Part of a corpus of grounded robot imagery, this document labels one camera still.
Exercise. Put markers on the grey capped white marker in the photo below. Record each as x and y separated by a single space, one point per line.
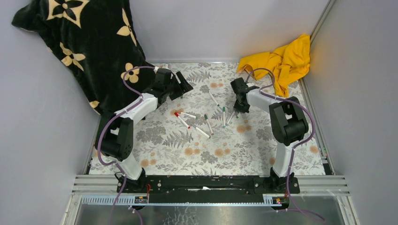
201 131

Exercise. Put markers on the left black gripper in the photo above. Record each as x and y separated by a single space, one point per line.
184 87

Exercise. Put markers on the yellow cloth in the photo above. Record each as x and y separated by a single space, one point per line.
287 63

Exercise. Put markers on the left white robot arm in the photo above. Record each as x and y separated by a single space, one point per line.
116 129

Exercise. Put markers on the dark green capped marker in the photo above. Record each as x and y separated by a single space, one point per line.
208 124

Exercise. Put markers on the teal green capped marker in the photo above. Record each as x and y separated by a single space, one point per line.
223 117

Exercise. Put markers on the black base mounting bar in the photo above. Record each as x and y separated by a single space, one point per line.
214 185

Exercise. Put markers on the black floral plush blanket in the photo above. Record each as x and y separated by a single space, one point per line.
96 40

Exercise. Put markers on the red capped white marker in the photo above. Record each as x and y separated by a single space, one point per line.
182 120

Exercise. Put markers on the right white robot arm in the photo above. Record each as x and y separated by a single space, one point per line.
288 124

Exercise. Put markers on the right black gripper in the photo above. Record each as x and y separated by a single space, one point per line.
237 108

